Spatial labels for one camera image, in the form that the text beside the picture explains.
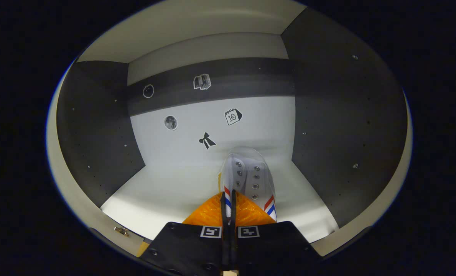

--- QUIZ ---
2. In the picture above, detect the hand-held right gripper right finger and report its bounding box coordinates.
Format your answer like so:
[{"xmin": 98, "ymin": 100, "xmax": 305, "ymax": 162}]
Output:
[{"xmin": 231, "ymin": 190, "xmax": 322, "ymax": 276}]

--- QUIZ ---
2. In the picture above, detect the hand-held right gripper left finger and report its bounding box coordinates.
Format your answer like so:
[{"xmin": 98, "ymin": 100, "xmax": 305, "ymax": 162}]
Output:
[{"xmin": 140, "ymin": 192, "xmax": 230, "ymax": 276}]

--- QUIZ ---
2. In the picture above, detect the grey shoe cabinet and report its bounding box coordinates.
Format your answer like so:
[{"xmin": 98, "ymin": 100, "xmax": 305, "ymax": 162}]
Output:
[{"xmin": 55, "ymin": 0, "xmax": 408, "ymax": 244}]

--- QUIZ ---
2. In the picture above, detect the white striped shoe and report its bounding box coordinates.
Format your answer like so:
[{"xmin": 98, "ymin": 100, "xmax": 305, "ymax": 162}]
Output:
[{"xmin": 218, "ymin": 148, "xmax": 278, "ymax": 223}]

